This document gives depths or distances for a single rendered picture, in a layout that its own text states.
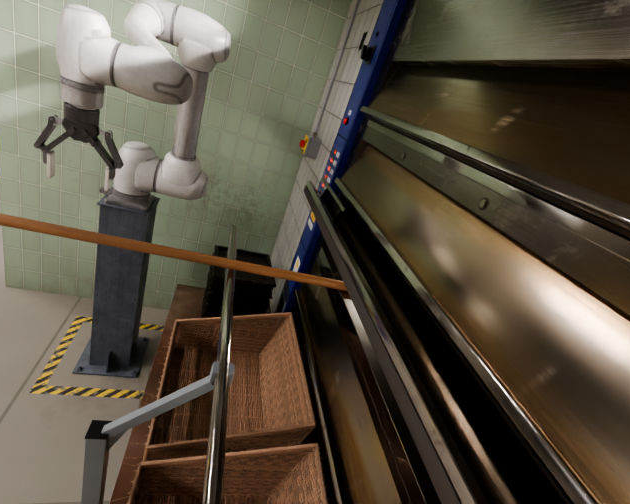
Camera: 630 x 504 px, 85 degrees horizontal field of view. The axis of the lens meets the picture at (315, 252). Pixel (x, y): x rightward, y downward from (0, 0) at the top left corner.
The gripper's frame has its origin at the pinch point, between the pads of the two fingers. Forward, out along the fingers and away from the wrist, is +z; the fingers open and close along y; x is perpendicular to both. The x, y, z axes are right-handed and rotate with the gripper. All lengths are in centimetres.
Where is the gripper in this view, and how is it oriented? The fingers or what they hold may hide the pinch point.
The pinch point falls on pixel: (79, 179)
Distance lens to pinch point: 116.7
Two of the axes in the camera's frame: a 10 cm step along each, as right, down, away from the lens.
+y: -9.2, -2.0, -3.3
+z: -3.4, 8.3, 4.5
